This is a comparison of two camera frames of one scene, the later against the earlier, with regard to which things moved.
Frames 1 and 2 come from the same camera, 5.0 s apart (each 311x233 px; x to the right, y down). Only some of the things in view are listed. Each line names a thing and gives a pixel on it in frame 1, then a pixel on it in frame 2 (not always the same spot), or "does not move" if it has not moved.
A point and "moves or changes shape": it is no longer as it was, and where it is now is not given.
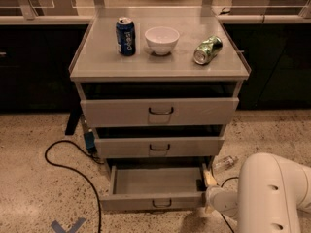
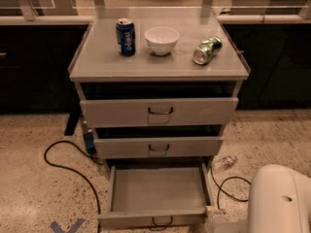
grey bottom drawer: [163, 187] moves or changes shape
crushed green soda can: [207, 49] does not move
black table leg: [73, 121] does not move
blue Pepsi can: [125, 36] does not move
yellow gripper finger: [209, 179] to [211, 208]
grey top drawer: [159, 112] does not move
